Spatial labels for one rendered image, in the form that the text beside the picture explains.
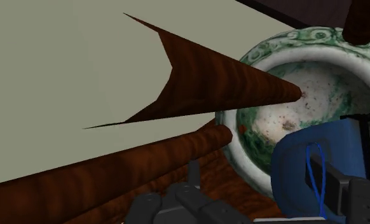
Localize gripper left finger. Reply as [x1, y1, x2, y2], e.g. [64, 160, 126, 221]
[123, 159, 252, 224]

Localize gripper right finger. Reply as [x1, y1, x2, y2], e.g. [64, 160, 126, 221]
[307, 154, 370, 224]

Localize green and white ceramic bowl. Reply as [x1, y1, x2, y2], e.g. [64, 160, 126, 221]
[215, 26, 370, 199]

